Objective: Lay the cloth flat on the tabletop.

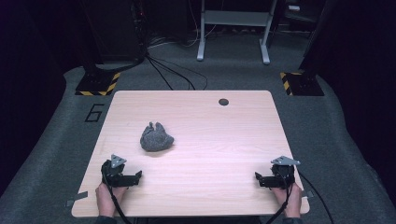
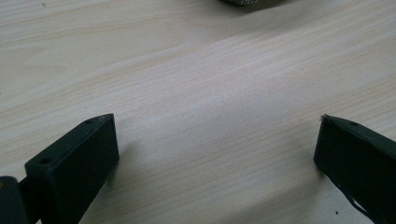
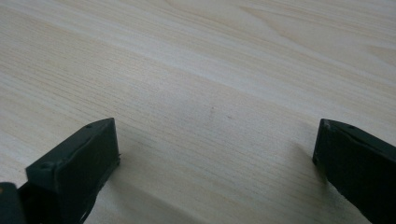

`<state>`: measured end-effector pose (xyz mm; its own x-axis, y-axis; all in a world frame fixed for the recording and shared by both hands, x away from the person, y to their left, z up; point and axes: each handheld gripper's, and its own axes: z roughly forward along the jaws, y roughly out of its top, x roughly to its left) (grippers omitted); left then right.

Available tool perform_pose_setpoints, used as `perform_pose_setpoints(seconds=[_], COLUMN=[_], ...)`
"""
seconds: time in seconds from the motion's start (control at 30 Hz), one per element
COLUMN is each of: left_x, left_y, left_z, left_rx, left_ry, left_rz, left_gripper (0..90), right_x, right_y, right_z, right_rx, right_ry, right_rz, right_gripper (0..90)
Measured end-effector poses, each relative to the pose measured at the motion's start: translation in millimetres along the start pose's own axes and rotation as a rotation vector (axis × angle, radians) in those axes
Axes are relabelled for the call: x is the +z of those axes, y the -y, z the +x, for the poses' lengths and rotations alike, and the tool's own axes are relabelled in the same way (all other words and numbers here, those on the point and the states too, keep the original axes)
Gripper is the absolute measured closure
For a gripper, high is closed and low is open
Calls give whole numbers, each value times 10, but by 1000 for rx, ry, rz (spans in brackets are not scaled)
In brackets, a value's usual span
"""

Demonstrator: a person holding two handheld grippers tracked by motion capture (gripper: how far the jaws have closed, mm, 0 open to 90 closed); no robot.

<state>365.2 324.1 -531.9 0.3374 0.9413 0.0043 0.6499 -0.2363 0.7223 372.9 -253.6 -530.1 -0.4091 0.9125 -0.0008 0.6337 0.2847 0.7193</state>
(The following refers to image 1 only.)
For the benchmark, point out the small white box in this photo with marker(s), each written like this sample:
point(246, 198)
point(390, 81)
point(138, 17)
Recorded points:
point(294, 8)

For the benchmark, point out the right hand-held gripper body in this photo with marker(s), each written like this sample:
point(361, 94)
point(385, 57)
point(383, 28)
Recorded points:
point(283, 175)

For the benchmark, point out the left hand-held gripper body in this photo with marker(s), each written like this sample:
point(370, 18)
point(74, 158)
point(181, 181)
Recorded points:
point(112, 174)

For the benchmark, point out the white metal table frame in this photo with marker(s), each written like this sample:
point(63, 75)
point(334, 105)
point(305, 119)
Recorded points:
point(235, 18)

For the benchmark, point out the black stand base striped edge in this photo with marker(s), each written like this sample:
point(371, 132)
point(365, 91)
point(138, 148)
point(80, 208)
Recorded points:
point(98, 83)
point(303, 84)

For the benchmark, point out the grey tape strip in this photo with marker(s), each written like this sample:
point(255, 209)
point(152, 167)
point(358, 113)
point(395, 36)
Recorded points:
point(307, 194)
point(77, 198)

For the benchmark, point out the grey towel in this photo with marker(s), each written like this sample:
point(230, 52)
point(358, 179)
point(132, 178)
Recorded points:
point(155, 139)

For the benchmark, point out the person's right hand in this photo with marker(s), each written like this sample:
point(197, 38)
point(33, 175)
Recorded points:
point(289, 200)

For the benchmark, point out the person's left hand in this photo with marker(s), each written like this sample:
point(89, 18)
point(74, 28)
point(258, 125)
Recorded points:
point(107, 199)

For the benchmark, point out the black equipment cabinet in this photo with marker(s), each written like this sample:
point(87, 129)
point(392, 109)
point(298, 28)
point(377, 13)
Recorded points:
point(115, 28)

